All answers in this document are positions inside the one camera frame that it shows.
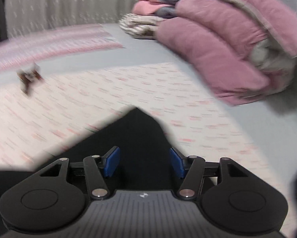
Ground black pants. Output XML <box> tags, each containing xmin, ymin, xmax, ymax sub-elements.
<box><xmin>0</xmin><ymin>108</ymin><xmax>182</xmax><ymax>236</ymax></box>

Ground cherry print bed sheet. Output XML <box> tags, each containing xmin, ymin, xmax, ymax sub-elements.
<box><xmin>0</xmin><ymin>62</ymin><xmax>297</xmax><ymax>228</ymax></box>

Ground grey fleece blanket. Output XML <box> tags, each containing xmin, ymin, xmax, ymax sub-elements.
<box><xmin>0</xmin><ymin>23</ymin><xmax>297</xmax><ymax>169</ymax></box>

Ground brown hair claw clip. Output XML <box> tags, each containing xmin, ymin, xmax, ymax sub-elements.
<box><xmin>17</xmin><ymin>63</ymin><xmax>44</xmax><ymax>97</ymax></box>

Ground striped folded cloth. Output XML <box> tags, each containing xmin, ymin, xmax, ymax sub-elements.
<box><xmin>119</xmin><ymin>13</ymin><xmax>164</xmax><ymax>39</ymax></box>

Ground mauve folded quilt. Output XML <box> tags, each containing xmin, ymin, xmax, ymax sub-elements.
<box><xmin>155</xmin><ymin>0</ymin><xmax>297</xmax><ymax>105</ymax></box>

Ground pink striped blanket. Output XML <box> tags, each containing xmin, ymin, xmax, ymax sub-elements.
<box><xmin>0</xmin><ymin>24</ymin><xmax>123</xmax><ymax>73</ymax></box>

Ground pink and grey folded clothes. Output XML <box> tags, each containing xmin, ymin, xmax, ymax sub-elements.
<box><xmin>132</xmin><ymin>0</ymin><xmax>180</xmax><ymax>19</ymax></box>

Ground grey dotted curtain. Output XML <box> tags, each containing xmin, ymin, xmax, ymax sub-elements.
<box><xmin>5</xmin><ymin>0</ymin><xmax>136</xmax><ymax>38</ymax></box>

